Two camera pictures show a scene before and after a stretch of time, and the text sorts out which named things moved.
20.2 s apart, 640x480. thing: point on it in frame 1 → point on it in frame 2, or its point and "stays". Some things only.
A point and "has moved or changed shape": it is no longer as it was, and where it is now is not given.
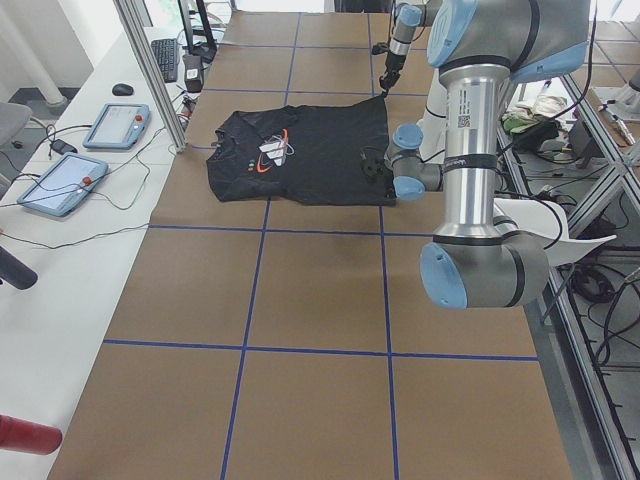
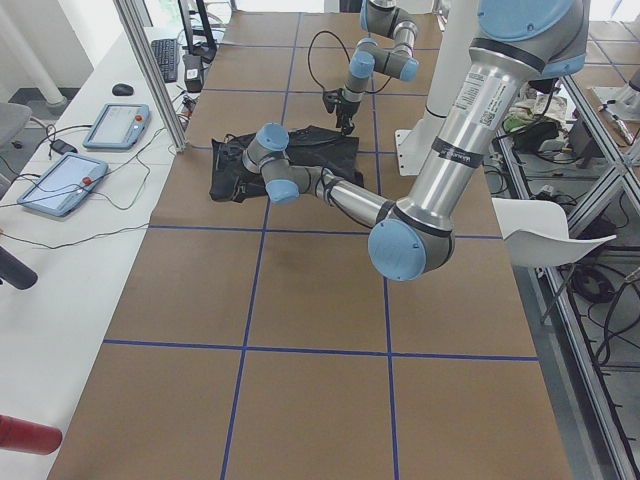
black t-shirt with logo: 329,154 has moved or changed shape
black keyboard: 166,54 stays
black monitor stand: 206,51 stays
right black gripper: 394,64 → 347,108
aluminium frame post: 154,74 stays
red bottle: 20,435 stays
